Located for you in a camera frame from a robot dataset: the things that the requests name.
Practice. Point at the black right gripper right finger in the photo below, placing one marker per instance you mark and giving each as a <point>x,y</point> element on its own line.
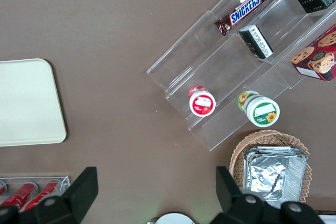
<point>231,203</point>

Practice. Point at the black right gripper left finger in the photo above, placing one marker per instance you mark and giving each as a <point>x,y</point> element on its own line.
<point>76,195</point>

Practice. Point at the woven wicker basket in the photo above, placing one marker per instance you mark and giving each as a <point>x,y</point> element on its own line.
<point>240,153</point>

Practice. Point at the cream plastic tray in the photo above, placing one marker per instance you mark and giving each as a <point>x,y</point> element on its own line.
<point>26,103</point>

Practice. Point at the clear acrylic can holder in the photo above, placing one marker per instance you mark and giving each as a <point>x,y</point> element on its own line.
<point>64,180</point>

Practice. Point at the red soda can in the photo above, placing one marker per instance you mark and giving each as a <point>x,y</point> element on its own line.
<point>19,195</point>
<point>42,193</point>
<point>2,186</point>

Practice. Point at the aluminium foil container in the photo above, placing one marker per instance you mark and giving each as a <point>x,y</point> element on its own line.
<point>270,174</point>

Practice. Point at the white round object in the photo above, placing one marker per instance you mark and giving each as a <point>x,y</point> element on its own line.
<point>174,219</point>

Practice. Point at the green lid sunflower cup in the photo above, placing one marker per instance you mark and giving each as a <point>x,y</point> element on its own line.
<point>261,110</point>

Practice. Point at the red lid strawberry cup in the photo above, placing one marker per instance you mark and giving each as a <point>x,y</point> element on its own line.
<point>202,102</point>

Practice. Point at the clear acrylic tiered shelf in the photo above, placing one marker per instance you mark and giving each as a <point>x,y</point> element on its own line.
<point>210,58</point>

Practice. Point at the small black white box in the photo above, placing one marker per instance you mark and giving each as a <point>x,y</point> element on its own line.
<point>256,41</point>

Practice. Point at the red cookie box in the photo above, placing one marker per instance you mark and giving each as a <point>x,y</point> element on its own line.
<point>319,57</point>

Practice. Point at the Snickers chocolate bar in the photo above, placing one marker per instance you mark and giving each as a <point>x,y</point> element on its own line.
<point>242,10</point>

